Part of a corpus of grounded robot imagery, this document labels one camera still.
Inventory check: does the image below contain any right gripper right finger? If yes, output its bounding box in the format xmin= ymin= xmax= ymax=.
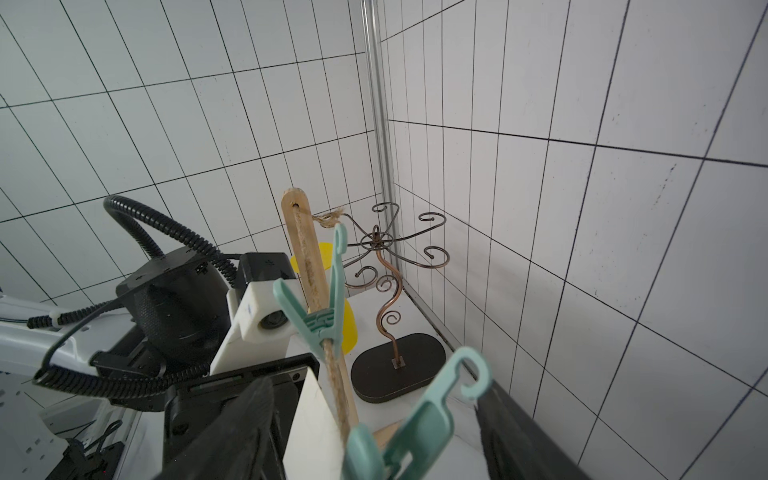
xmin=476 ymin=383 xmax=588 ymax=479

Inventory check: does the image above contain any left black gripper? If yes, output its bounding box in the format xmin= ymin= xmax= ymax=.
xmin=162 ymin=353 xmax=319 ymax=479

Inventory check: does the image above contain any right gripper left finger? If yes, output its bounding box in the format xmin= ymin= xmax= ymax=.
xmin=157 ymin=379 xmax=274 ymax=479

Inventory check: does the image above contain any white postcard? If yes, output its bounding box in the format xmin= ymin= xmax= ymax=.
xmin=283 ymin=369 xmax=344 ymax=480

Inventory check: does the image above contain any teal clothespin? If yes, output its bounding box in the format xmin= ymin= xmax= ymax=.
xmin=341 ymin=347 xmax=493 ymax=479
xmin=273 ymin=223 xmax=348 ymax=362

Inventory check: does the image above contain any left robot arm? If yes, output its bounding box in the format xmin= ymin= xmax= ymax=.
xmin=1 ymin=294 xmax=161 ymax=479

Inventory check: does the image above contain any yellow plastic wine glass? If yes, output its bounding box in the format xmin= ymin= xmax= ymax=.
xmin=290 ymin=241 xmax=359 ymax=355

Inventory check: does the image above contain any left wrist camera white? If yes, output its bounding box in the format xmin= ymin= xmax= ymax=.
xmin=209 ymin=281 xmax=296 ymax=376

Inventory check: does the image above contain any black corrugated cable left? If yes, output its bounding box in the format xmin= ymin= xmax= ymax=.
xmin=26 ymin=194 xmax=241 ymax=400

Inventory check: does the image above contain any wooden drying rack frame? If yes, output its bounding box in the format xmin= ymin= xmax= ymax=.
xmin=280 ymin=187 xmax=403 ymax=451

